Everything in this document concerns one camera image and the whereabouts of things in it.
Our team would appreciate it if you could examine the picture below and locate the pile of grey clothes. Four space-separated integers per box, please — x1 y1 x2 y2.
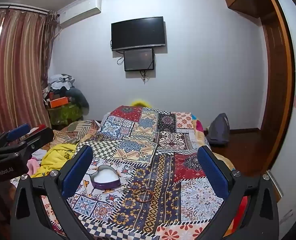
48 74 75 90

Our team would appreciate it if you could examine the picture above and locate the purple heart-shaped jewelry box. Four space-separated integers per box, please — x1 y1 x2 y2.
90 165 121 190

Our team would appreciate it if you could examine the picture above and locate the white wall air conditioner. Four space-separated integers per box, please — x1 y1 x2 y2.
59 0 102 29

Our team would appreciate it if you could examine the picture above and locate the pink cloth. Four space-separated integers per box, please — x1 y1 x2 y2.
27 158 40 176

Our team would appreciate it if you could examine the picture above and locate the striped brown blanket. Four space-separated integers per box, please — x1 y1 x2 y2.
50 120 99 148

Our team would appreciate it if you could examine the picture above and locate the yellow plush toy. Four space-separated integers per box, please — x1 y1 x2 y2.
130 99 152 108

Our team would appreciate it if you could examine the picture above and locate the red string bracelet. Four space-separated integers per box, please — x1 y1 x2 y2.
123 186 155 203

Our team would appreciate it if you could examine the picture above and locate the green patterned covered stand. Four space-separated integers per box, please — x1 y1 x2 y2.
48 103 83 125

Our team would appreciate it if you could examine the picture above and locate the orange box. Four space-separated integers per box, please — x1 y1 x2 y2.
50 97 69 108

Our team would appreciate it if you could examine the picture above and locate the large black wall television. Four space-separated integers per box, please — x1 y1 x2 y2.
111 16 166 51

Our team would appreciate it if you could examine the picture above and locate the dark grey backpack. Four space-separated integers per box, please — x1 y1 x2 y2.
206 113 230 145

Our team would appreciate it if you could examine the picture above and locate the yellow cartoon blanket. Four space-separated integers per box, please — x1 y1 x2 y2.
32 144 76 178

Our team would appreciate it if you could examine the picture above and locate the small black wall monitor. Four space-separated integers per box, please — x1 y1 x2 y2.
124 48 155 72

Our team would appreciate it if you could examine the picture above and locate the wooden door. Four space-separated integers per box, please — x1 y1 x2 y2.
261 0 295 172

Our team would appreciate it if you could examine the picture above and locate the striped red curtain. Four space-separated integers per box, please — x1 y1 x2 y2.
0 9 58 133

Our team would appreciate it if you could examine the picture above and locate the colourful patchwork bedspread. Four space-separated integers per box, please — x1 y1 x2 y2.
41 105 241 240

